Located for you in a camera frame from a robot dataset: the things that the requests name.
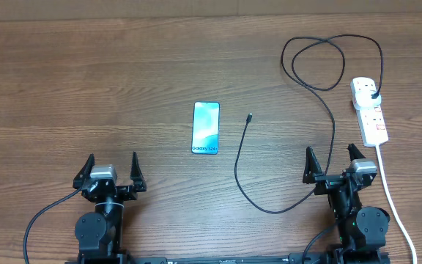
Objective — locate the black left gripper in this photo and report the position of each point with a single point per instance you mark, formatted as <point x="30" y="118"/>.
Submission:
<point x="129" y="192"/>

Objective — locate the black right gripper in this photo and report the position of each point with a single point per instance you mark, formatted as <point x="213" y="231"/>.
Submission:
<point x="325" y="182"/>

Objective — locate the blue Galaxy smartphone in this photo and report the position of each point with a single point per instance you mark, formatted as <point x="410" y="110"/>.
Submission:
<point x="205" y="133"/>

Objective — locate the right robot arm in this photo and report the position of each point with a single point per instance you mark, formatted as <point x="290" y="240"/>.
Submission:
<point x="362" y="230"/>

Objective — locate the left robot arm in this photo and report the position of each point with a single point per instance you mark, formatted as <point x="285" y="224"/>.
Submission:
<point x="99" y="233"/>

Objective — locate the white charger adapter plug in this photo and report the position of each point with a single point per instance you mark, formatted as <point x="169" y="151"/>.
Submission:
<point x="366" y="100"/>

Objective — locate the white power strip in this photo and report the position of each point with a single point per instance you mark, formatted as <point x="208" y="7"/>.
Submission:
<point x="371" y="121"/>

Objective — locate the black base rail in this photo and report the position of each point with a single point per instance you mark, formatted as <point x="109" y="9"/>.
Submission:
<point x="293" y="258"/>

